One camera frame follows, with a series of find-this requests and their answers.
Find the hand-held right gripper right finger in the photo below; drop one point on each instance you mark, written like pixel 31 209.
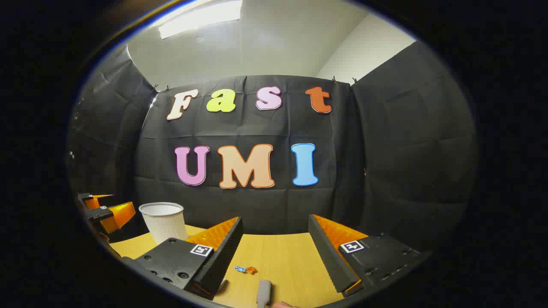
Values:
pixel 327 256

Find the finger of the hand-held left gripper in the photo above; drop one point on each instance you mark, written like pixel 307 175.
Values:
pixel 92 200
pixel 117 214

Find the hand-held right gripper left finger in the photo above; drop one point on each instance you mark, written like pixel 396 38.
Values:
pixel 222 256

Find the blue paper ball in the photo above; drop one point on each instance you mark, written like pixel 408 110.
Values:
pixel 239 269

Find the small grey broom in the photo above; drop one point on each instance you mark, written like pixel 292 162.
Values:
pixel 264 293

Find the wooden desktop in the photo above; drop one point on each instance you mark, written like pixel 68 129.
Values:
pixel 282 256

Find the black backdrop cloth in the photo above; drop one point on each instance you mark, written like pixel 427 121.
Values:
pixel 278 205

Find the ceiling light panel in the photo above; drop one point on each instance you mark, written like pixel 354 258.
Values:
pixel 201 19

